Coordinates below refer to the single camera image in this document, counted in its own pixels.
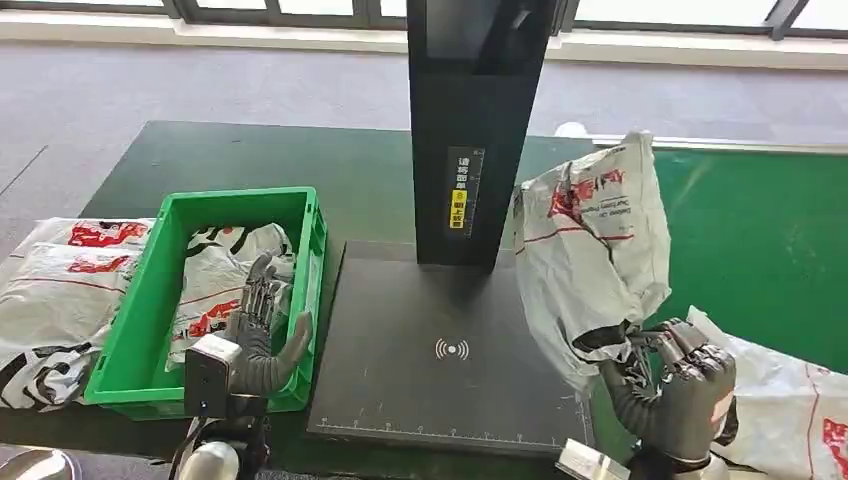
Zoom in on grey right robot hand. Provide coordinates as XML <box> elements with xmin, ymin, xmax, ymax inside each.
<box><xmin>598</xmin><ymin>319</ymin><xmax>739</xmax><ymax>465</ymax></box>

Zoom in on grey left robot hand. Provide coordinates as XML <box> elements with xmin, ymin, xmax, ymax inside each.
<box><xmin>225</xmin><ymin>252</ymin><xmax>315</xmax><ymax>399</ymax></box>

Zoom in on white parcel bag QR labels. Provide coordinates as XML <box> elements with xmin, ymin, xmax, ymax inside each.
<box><xmin>685</xmin><ymin>305</ymin><xmax>848</xmax><ymax>480</ymax></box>

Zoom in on white parcel bag black stripes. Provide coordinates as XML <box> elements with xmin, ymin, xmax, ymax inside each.
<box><xmin>165</xmin><ymin>223</ymin><xmax>297</xmax><ymax>372</ymax></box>

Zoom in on white parcel bag red logo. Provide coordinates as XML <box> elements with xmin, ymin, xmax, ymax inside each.
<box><xmin>511</xmin><ymin>130</ymin><xmax>672</xmax><ymax>392</ymax></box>

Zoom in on black parcel scanner stand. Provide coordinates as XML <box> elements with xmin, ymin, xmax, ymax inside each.
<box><xmin>305</xmin><ymin>0</ymin><xmax>596</xmax><ymax>458</ymax></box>

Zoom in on green plastic crate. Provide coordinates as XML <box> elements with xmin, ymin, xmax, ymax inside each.
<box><xmin>84</xmin><ymin>186</ymin><xmax>329</xmax><ymax>422</ymax></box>

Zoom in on green conveyor belt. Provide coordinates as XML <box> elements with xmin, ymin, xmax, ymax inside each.
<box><xmin>589</xmin><ymin>146</ymin><xmax>848</xmax><ymax>465</ymax></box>

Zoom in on white parcel bag red line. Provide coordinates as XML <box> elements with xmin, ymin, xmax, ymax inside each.
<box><xmin>0</xmin><ymin>241</ymin><xmax>144</xmax><ymax>346</ymax></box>

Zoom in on white parcel bag black print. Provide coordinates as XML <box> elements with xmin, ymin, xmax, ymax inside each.
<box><xmin>0</xmin><ymin>321</ymin><xmax>117</xmax><ymax>411</ymax></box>

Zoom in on white parcel bag red print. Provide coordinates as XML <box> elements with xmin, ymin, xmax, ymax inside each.
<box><xmin>13</xmin><ymin>217</ymin><xmax>157</xmax><ymax>260</ymax></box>

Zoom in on silver robot body shell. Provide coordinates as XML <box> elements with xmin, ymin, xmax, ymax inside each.
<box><xmin>0</xmin><ymin>447</ymin><xmax>82</xmax><ymax>480</ymax></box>

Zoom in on black and yellow scanner sticker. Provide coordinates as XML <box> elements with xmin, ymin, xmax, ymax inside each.
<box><xmin>445</xmin><ymin>146</ymin><xmax>487</xmax><ymax>240</ymax></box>

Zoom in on white window sill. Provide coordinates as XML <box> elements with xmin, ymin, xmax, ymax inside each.
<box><xmin>0</xmin><ymin>9</ymin><xmax>848</xmax><ymax>74</ymax></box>

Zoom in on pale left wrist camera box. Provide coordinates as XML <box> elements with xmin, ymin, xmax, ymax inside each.
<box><xmin>184</xmin><ymin>333</ymin><xmax>243</xmax><ymax>420</ymax></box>

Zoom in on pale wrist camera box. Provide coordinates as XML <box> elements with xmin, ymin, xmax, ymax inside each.
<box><xmin>555</xmin><ymin>438</ymin><xmax>631</xmax><ymax>480</ymax></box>
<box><xmin>184</xmin><ymin>333</ymin><xmax>243</xmax><ymax>420</ymax></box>

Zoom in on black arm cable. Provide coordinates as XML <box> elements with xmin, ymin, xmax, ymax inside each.
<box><xmin>167</xmin><ymin>415</ymin><xmax>208</xmax><ymax>480</ymax></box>

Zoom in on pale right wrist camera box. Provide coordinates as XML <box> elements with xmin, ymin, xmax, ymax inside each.
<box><xmin>555</xmin><ymin>438</ymin><xmax>631</xmax><ymax>480</ymax></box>

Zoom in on silver conveyor rail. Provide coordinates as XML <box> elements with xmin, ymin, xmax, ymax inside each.
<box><xmin>591</xmin><ymin>135</ymin><xmax>848</xmax><ymax>157</ymax></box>

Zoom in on dark window frame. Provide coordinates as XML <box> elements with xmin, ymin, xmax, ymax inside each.
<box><xmin>0</xmin><ymin>0</ymin><xmax>848</xmax><ymax>42</ymax></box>

